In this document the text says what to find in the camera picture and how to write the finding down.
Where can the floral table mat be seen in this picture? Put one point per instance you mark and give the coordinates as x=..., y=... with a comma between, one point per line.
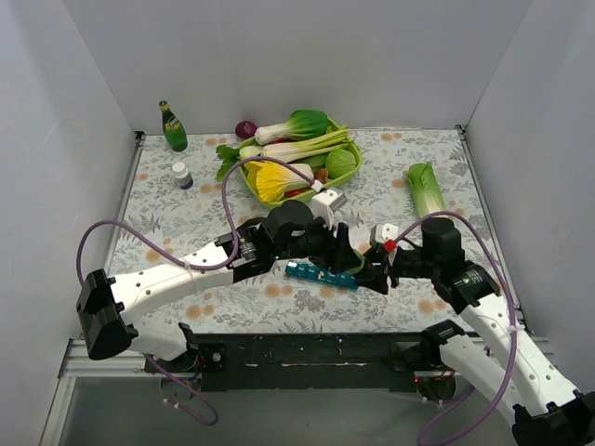
x=166, y=220

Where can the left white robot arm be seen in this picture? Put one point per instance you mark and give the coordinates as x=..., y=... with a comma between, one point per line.
x=113, y=310

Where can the green pill bottle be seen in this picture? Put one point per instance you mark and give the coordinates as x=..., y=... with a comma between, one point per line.
x=360, y=266

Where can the round green cabbage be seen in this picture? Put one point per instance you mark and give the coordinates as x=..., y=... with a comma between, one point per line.
x=339, y=162

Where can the purple onion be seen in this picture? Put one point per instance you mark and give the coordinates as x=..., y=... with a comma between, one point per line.
x=245, y=130

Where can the brown mushroom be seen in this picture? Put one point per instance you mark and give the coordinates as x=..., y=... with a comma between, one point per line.
x=322, y=175

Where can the green plastic basket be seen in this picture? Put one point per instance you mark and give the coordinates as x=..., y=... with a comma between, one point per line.
x=315, y=162

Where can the white pill bottle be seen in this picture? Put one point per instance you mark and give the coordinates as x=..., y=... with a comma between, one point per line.
x=182, y=175

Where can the green glass bottle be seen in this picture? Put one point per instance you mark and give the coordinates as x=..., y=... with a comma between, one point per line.
x=173, y=129

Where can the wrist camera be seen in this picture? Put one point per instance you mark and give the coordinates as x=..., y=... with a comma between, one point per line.
x=326, y=202
x=384, y=236

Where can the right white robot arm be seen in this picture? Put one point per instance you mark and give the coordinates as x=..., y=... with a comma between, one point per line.
x=540, y=405

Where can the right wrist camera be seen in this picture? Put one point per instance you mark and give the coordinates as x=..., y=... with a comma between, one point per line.
x=384, y=236

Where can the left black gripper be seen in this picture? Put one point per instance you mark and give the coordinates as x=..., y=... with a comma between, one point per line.
x=338, y=246

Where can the celery stalk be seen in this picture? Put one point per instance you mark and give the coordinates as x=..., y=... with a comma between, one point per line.
x=283, y=151

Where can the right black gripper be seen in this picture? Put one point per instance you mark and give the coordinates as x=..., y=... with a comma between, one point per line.
x=384, y=268

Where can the teal weekly pill organizer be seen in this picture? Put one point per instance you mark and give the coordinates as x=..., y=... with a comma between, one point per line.
x=311, y=273

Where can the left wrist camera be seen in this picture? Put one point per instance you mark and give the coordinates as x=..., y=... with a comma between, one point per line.
x=326, y=202

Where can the bok choy top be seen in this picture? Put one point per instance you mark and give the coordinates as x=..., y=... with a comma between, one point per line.
x=301, y=125

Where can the napa cabbage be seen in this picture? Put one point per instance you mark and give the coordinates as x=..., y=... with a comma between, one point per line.
x=426, y=193

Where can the yellow cabbage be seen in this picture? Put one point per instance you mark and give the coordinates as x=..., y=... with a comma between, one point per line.
x=272, y=181

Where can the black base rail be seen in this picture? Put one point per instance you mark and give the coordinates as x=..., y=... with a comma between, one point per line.
x=223, y=362

